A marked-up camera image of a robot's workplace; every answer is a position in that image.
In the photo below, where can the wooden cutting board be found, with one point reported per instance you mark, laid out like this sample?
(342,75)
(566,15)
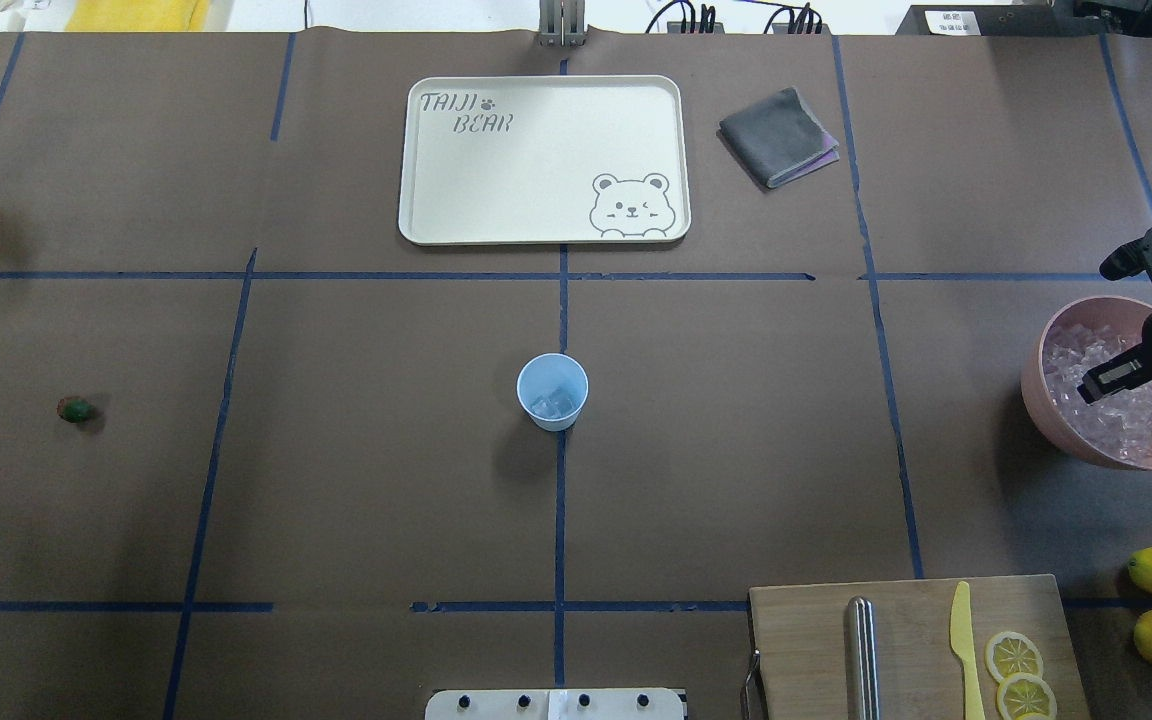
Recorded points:
(800,633)

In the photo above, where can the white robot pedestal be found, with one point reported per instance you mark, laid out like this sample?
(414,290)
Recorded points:
(558,703)

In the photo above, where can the pink bowl of ice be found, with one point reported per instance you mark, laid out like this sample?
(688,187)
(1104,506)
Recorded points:
(1116,432)

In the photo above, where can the yellow cloth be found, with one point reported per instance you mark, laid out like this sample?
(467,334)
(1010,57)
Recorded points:
(138,16)

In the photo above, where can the grey folded cloth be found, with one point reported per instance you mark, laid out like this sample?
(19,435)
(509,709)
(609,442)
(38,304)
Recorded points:
(779,139)

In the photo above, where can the black power box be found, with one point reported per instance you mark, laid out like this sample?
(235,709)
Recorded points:
(982,20)

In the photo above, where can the red strawberry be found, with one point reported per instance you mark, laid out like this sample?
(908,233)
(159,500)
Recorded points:
(76,410)

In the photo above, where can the cream bear tray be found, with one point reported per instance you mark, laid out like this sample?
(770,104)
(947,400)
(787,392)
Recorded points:
(510,160)

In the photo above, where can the yellow plastic knife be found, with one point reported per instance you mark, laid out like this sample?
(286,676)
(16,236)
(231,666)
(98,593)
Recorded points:
(962,644)

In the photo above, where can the clear ice cube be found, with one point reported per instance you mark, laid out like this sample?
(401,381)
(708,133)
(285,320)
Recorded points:
(546,407)
(563,403)

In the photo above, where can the light blue plastic cup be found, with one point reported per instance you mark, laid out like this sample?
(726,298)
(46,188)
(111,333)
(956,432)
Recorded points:
(546,372)

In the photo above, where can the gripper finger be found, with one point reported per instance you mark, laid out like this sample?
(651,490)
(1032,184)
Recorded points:
(1128,369)
(1091,395)

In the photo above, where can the aluminium frame post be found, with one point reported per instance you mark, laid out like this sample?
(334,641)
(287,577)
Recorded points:
(562,23)

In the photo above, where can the lemon slice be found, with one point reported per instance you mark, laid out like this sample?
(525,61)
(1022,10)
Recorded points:
(1025,696)
(1012,653)

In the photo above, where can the steel rod black tip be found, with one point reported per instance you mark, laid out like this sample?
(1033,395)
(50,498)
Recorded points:
(863,700)

